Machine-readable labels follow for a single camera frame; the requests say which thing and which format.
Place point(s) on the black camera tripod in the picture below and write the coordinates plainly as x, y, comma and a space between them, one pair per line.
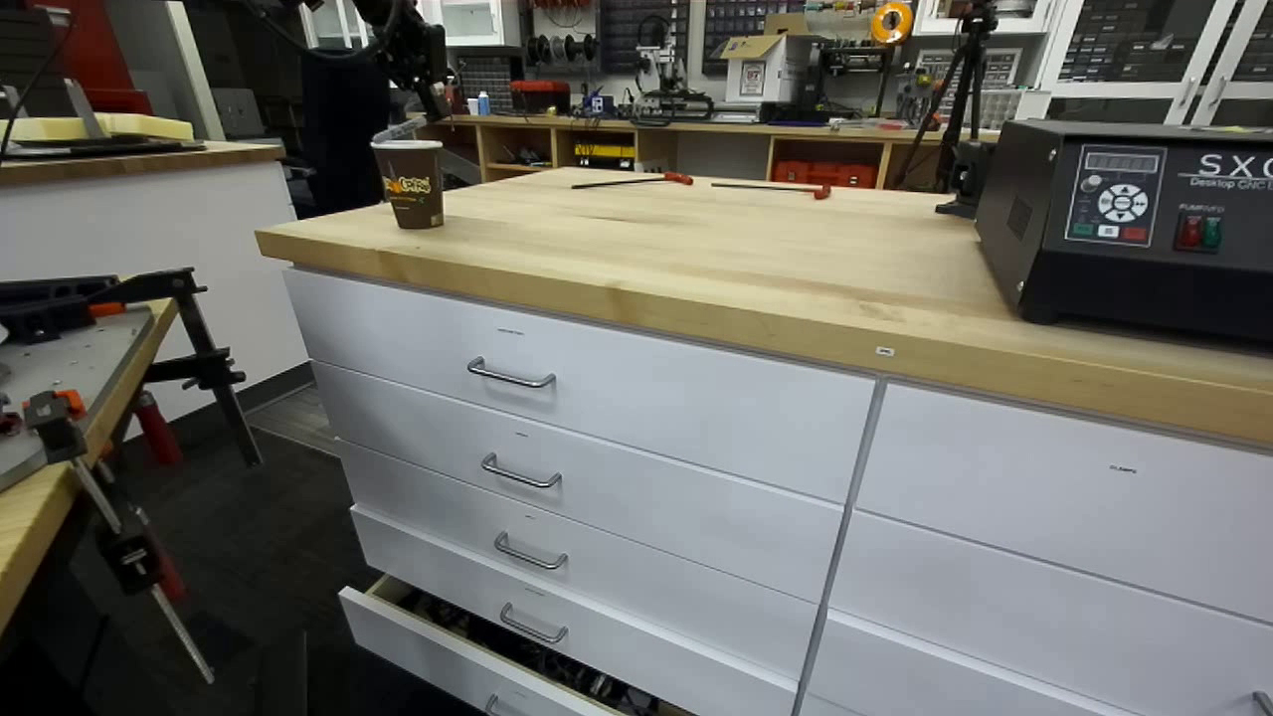
964, 160

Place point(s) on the yellow tape roll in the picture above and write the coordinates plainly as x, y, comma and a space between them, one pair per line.
894, 22

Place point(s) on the red-handled hex key right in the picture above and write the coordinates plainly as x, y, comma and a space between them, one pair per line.
777, 189

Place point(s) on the wooden side workbench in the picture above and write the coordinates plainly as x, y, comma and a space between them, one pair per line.
104, 370

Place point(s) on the white top right drawer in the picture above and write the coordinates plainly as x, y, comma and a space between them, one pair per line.
1137, 505

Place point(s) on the wooden background shelf bench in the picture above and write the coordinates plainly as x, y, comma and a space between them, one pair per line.
840, 155

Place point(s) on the brown paper coffee cup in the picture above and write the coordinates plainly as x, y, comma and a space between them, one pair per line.
410, 182

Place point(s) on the open white bottom drawer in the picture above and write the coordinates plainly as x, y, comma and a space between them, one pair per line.
476, 663

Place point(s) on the black office chair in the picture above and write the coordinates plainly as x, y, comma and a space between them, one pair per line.
343, 110

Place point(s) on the red-handled hex key left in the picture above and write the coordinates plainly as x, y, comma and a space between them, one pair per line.
634, 182

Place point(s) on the robot arm with white link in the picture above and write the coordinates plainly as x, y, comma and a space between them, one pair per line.
404, 46

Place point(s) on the white top left drawer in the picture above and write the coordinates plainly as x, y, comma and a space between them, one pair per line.
726, 411

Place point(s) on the black bar clamp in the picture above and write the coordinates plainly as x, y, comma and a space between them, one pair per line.
126, 534

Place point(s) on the red-handled hex key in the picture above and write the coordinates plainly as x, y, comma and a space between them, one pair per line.
777, 189
634, 182

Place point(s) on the black control box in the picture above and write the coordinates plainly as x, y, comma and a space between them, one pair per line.
1138, 225

